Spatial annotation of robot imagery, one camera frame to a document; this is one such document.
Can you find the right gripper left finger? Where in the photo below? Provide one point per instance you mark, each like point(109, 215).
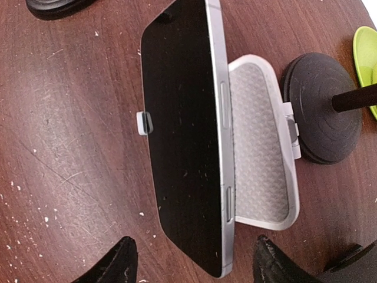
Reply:
point(119, 264)

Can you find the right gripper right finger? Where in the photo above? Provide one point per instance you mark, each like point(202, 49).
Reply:
point(271, 264)

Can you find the white phone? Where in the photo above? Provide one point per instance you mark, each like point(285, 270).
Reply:
point(187, 120)

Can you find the black phone stand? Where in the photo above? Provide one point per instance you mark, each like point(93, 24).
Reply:
point(56, 9)

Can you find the white folding phone stand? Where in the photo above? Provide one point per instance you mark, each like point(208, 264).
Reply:
point(265, 144)

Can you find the green plate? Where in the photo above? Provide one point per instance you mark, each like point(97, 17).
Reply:
point(364, 55)

